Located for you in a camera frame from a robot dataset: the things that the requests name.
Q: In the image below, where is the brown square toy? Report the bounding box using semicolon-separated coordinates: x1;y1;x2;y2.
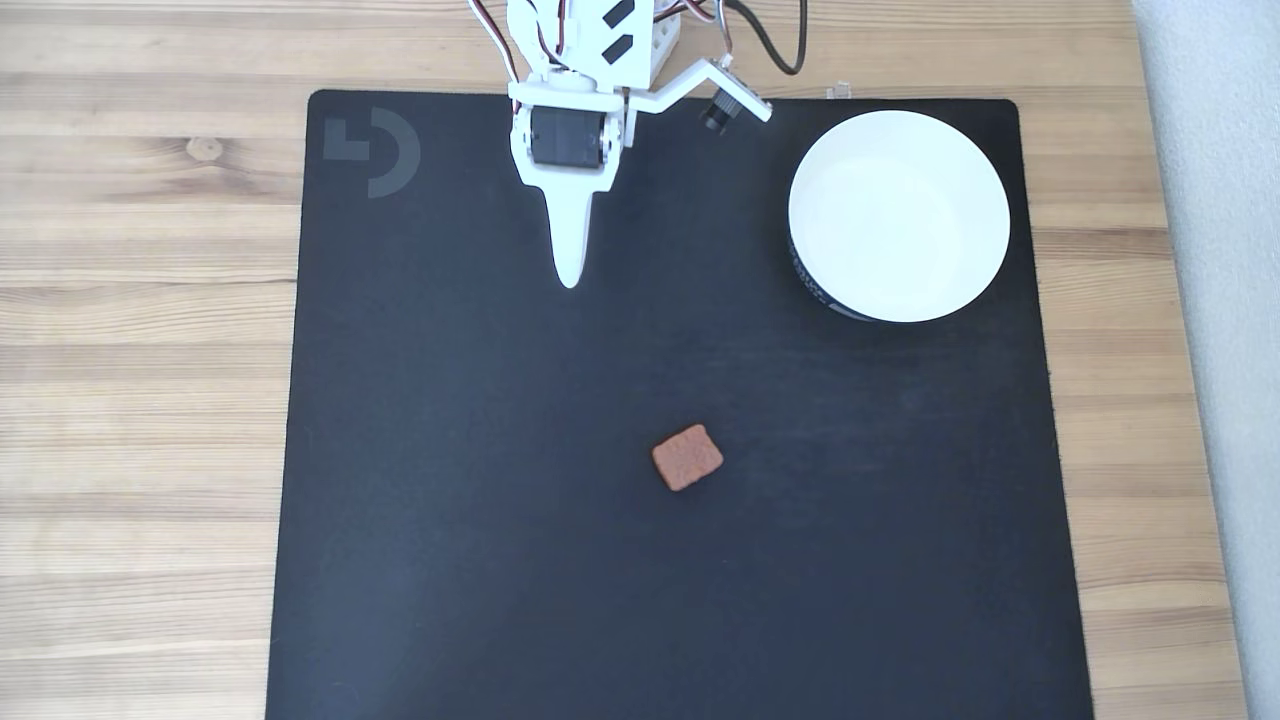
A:
652;424;724;492

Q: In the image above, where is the white bowl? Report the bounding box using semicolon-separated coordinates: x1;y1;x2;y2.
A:
787;110;1011;323

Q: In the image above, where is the black cable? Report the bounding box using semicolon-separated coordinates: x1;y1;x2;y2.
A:
722;0;808;77

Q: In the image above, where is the black desk mat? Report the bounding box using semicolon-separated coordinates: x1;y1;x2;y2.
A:
265;90;1096;720

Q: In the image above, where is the small camera on white bracket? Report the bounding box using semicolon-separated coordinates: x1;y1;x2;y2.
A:
699;56;773;136

